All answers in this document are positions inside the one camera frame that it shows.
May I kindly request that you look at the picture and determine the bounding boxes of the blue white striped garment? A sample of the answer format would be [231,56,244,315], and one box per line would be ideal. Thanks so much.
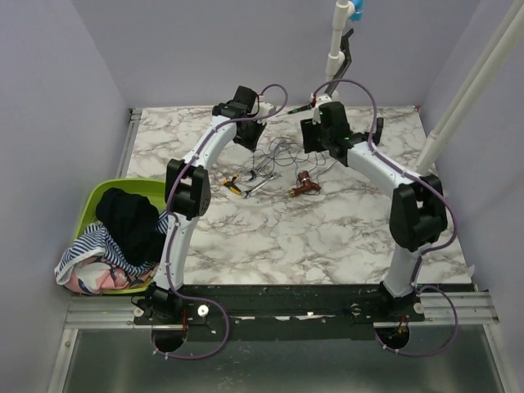
[54,222,156,285]

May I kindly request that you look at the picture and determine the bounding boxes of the yellow black pliers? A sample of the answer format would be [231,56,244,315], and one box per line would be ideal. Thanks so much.
[222,174,242,196]

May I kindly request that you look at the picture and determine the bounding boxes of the aluminium frame rail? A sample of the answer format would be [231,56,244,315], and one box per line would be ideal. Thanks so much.
[64,296,151,330]

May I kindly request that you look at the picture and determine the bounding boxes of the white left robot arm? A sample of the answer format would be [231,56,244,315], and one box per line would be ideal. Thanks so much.
[146,86,264,323]

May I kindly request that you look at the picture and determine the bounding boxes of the black T-shaped tool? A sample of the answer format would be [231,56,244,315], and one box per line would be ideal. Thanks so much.
[372,117,384,146]

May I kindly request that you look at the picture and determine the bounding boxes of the white PVC pipe stand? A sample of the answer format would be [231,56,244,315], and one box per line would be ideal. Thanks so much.
[324,0,364,97]

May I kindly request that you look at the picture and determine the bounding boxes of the purple cable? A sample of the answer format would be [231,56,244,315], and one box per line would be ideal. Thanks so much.
[313,79,459,357]
[153,84,290,361]

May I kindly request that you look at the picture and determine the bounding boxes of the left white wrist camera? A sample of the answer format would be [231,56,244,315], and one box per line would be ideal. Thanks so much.
[254,101,277,121]

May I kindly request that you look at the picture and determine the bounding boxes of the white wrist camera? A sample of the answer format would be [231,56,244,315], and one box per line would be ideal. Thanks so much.
[254,101,277,121]
[309,93,332,109]

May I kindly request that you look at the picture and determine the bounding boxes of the black garment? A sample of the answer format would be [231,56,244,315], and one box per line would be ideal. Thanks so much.
[96,187,167,266]

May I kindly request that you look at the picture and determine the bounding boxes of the chrome combination wrench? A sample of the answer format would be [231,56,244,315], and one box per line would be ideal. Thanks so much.
[243,173,279,199]

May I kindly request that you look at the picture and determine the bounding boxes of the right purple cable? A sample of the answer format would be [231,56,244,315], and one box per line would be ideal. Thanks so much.
[313,79,459,357]

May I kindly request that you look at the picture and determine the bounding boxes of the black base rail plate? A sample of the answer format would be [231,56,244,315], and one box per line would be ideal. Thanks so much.
[134,284,427,343]

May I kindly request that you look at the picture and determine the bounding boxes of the lime green laundry basket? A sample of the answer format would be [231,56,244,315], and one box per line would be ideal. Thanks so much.
[54,178,168,295]

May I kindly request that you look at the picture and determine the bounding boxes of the pink patterned garment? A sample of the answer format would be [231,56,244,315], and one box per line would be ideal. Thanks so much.
[63,256,158,296]

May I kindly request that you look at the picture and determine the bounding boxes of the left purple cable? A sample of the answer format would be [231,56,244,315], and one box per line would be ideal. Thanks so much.
[153,84,290,361]

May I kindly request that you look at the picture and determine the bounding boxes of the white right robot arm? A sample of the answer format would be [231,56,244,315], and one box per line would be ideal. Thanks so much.
[300,102,448,321]

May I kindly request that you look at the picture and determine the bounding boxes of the green black precision screwdriver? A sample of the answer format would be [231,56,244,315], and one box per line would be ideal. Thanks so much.
[286,104,314,115]

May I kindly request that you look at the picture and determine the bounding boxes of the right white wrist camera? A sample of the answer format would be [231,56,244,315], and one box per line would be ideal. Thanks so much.
[309,93,332,109]

